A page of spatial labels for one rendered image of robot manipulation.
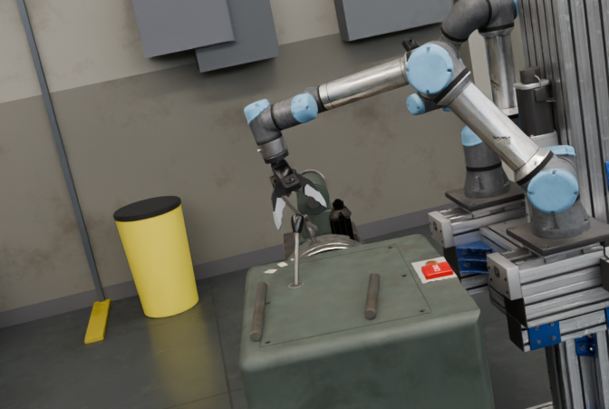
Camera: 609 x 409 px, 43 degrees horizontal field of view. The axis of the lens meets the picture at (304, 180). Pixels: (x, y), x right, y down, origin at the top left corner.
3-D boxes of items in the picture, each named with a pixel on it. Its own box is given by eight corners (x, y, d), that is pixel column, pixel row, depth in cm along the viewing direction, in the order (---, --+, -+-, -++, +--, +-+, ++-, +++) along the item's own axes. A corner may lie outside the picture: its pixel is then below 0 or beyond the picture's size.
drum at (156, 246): (202, 287, 571) (179, 190, 554) (206, 309, 526) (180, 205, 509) (140, 302, 565) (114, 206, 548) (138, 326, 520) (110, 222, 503)
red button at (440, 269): (454, 277, 169) (452, 269, 168) (427, 283, 169) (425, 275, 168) (448, 268, 175) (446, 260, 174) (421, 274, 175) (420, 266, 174)
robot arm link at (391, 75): (457, 29, 209) (295, 84, 227) (450, 34, 199) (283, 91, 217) (469, 71, 211) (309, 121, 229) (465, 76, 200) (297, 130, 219)
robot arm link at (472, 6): (468, 13, 235) (417, 124, 271) (494, 6, 240) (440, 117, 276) (445, -10, 241) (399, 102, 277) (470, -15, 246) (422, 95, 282)
